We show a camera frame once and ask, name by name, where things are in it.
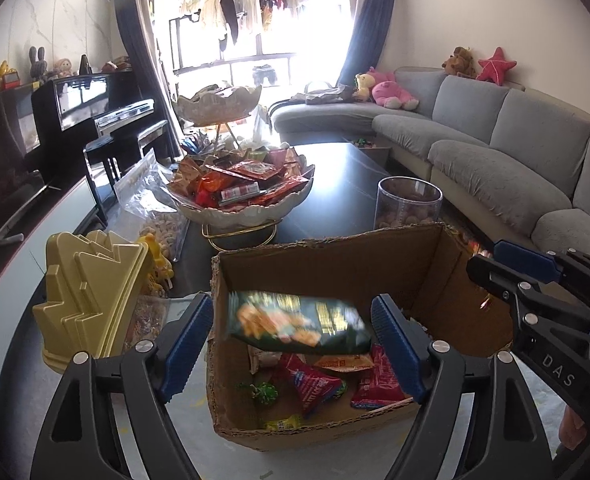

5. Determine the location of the clear round jar of nuts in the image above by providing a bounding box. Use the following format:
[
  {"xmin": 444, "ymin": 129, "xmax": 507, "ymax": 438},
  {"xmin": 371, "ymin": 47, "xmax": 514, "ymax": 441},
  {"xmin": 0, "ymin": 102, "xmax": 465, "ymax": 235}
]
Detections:
[{"xmin": 375, "ymin": 176, "xmax": 443, "ymax": 232}]

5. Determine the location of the black piano bench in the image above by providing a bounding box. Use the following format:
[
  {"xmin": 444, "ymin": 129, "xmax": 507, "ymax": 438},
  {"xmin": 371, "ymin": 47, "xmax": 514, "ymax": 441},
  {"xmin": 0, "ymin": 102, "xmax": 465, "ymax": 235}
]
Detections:
[{"xmin": 83, "ymin": 120, "xmax": 172, "ymax": 226}]

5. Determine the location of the clear plastic bag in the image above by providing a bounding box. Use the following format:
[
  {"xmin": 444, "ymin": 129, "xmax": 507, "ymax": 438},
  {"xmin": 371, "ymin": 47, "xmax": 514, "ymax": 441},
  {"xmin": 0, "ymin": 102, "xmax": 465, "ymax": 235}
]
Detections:
[{"xmin": 114, "ymin": 150, "xmax": 191, "ymax": 262}]

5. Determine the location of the yellow green candy packet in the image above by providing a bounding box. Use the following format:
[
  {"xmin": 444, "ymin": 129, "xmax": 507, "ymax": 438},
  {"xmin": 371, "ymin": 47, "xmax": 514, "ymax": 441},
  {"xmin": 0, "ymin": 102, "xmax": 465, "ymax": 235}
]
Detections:
[{"xmin": 265, "ymin": 414, "xmax": 304, "ymax": 432}]

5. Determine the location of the red star pillow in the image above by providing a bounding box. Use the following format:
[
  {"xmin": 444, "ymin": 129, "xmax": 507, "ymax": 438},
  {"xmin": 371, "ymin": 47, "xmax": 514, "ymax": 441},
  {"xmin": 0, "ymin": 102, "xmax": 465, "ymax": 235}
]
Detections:
[{"xmin": 476, "ymin": 47, "xmax": 517, "ymax": 84}]

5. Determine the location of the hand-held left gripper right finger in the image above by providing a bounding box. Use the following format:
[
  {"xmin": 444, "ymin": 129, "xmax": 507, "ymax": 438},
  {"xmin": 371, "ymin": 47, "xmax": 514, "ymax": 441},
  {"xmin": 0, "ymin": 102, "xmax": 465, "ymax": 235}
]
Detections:
[{"xmin": 370, "ymin": 293, "xmax": 566, "ymax": 480}]

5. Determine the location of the blue curtain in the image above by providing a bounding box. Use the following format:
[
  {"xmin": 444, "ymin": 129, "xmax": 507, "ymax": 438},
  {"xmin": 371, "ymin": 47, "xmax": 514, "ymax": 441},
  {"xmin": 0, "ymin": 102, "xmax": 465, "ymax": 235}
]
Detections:
[
  {"xmin": 112, "ymin": 0, "xmax": 183, "ymax": 161},
  {"xmin": 342, "ymin": 0, "xmax": 400, "ymax": 86}
]

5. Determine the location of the grey rabbit plush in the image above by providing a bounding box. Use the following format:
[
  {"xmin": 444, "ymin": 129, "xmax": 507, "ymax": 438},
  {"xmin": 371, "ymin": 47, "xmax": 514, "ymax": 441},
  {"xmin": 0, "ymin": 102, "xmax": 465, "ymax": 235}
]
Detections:
[{"xmin": 27, "ymin": 46, "xmax": 48, "ymax": 81}]

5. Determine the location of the grey cloth on sofa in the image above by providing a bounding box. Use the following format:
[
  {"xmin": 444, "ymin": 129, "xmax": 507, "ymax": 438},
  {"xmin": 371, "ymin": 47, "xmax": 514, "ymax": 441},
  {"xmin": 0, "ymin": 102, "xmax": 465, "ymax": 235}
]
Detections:
[{"xmin": 295, "ymin": 82, "xmax": 357, "ymax": 107}]

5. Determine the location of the black upright piano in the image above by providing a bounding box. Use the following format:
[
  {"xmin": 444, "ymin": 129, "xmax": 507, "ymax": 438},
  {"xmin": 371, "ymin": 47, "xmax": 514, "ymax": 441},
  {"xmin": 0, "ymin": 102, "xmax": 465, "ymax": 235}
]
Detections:
[{"xmin": 25, "ymin": 70, "xmax": 172, "ymax": 181}]

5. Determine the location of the pile of snacks in bowl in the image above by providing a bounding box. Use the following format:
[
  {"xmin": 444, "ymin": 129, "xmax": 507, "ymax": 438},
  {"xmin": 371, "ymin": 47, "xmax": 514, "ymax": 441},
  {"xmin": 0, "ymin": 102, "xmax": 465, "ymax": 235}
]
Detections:
[{"xmin": 170, "ymin": 145, "xmax": 313, "ymax": 209}]

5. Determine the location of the pink plush toy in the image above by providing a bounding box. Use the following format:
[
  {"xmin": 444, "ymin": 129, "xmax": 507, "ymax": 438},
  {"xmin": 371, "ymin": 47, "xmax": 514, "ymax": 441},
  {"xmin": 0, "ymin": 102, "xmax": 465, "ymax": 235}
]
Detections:
[{"xmin": 370, "ymin": 66, "xmax": 420, "ymax": 111}]

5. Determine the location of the orange snack packet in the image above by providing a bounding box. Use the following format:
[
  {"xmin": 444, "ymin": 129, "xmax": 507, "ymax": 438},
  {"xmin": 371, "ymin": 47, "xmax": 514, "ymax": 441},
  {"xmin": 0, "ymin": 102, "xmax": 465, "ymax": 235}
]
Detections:
[{"xmin": 315, "ymin": 354, "xmax": 376, "ymax": 372}]

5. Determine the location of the person's right hand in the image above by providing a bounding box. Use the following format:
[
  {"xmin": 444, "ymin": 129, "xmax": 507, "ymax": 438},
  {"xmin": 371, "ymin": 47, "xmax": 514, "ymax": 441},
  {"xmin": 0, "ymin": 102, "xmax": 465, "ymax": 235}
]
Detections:
[{"xmin": 558, "ymin": 402, "xmax": 590, "ymax": 453}]

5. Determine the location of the brown plush toy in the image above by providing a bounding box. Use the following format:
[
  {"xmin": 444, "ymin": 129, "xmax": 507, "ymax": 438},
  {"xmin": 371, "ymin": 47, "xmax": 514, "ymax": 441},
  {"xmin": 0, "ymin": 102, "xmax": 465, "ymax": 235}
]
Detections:
[{"xmin": 442, "ymin": 46, "xmax": 476, "ymax": 78}]

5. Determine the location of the green snack packet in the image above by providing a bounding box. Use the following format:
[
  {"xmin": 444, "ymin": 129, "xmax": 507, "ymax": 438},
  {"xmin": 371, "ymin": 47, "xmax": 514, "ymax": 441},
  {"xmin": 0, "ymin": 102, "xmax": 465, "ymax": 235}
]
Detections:
[{"xmin": 226, "ymin": 290, "xmax": 373, "ymax": 356}]

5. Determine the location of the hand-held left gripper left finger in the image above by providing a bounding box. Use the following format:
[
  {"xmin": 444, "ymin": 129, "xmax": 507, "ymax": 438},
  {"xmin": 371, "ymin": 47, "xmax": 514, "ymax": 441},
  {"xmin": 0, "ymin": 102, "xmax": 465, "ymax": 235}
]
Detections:
[{"xmin": 29, "ymin": 291, "xmax": 215, "ymax": 480}]

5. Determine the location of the green candy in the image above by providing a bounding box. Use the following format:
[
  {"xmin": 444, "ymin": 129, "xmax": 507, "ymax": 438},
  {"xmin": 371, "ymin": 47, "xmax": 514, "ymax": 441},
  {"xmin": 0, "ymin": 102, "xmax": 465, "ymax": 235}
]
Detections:
[{"xmin": 237, "ymin": 381, "xmax": 279, "ymax": 406}]

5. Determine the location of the clear candy container gold lid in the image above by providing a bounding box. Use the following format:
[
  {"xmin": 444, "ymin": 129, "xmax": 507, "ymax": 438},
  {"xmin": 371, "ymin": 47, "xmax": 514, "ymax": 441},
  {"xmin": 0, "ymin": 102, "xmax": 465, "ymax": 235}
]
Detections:
[{"xmin": 32, "ymin": 230, "xmax": 173, "ymax": 373}]

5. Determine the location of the row of hanging laundry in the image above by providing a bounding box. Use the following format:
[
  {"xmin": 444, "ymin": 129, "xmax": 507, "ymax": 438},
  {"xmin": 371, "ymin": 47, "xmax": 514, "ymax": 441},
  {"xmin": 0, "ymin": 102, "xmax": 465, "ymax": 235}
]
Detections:
[{"xmin": 177, "ymin": 0, "xmax": 343, "ymax": 51}]

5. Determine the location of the brown cardboard box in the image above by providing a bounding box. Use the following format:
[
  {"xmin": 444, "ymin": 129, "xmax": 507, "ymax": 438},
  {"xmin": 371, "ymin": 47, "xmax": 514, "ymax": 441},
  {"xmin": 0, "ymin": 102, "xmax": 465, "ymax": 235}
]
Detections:
[{"xmin": 208, "ymin": 222, "xmax": 517, "ymax": 453}]

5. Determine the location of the pale speckled tablecloth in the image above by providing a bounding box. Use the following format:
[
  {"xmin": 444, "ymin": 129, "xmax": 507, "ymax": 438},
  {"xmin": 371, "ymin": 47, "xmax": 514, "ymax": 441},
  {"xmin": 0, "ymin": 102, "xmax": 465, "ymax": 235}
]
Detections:
[{"xmin": 110, "ymin": 290, "xmax": 566, "ymax": 480}]

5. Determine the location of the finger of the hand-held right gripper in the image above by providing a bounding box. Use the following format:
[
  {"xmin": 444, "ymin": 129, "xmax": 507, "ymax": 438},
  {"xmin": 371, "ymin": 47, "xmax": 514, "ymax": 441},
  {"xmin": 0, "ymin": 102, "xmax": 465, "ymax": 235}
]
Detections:
[
  {"xmin": 495, "ymin": 240, "xmax": 590, "ymax": 311},
  {"xmin": 468, "ymin": 256, "xmax": 590, "ymax": 346}
]

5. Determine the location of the yellow plush toy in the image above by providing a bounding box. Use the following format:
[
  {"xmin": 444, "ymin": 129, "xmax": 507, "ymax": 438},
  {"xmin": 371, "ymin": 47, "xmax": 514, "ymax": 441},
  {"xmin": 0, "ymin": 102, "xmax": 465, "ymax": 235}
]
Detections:
[{"xmin": 352, "ymin": 72, "xmax": 376, "ymax": 102}]

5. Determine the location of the small cardboard box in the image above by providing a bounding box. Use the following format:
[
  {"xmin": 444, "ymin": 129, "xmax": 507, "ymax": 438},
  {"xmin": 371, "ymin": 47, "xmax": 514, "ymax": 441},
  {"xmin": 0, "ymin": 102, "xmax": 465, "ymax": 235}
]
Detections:
[{"xmin": 347, "ymin": 135, "xmax": 392, "ymax": 162}]

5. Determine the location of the white tiered petal bowl stand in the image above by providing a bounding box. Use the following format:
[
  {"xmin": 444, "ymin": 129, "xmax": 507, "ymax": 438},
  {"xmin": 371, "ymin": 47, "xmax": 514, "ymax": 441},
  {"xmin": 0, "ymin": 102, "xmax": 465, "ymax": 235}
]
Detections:
[{"xmin": 167, "ymin": 83, "xmax": 316, "ymax": 252}]

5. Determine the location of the grey sectional sofa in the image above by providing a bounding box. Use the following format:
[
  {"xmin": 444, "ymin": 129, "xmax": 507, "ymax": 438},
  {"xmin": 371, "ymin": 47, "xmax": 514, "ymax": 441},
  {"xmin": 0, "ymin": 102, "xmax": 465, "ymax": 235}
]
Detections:
[{"xmin": 270, "ymin": 66, "xmax": 590, "ymax": 261}]

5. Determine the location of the grey television cabinet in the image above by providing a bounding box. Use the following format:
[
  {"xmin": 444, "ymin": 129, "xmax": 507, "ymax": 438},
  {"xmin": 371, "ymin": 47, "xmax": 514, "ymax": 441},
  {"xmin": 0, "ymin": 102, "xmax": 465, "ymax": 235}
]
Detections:
[{"xmin": 0, "ymin": 175, "xmax": 103, "ymax": 391}]

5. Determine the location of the black television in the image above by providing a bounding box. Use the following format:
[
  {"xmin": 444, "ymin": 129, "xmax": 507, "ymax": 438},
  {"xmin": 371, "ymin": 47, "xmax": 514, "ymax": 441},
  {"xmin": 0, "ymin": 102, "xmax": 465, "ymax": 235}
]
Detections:
[{"xmin": 0, "ymin": 92, "xmax": 50, "ymax": 271}]

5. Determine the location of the red snack packet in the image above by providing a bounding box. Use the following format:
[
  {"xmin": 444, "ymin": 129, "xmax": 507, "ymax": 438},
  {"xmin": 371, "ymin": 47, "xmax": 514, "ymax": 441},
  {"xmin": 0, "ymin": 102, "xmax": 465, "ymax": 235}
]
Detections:
[
  {"xmin": 350, "ymin": 345, "xmax": 416, "ymax": 409},
  {"xmin": 275, "ymin": 352, "xmax": 348, "ymax": 417}
]

